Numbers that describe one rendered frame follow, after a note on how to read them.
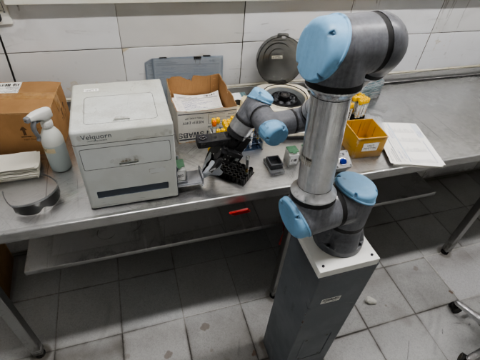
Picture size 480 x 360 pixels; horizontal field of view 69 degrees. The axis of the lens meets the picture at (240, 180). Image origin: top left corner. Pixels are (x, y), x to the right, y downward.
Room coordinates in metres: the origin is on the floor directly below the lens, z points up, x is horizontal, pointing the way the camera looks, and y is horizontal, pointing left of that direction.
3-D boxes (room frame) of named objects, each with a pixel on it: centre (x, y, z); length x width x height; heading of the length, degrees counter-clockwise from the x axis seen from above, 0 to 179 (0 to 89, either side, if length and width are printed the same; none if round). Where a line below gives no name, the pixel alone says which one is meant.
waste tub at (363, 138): (1.22, -0.49, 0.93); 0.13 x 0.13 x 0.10; 17
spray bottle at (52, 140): (0.92, 0.65, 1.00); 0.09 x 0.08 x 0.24; 21
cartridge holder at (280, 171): (1.04, -0.12, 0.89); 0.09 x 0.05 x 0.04; 21
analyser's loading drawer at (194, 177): (0.88, 0.23, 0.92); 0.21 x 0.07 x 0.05; 111
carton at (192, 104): (1.31, 0.20, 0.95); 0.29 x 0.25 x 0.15; 21
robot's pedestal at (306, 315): (0.70, -0.31, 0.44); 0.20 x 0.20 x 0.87; 21
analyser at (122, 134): (0.92, 0.37, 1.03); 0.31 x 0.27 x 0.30; 111
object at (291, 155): (1.08, -0.19, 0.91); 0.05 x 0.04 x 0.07; 21
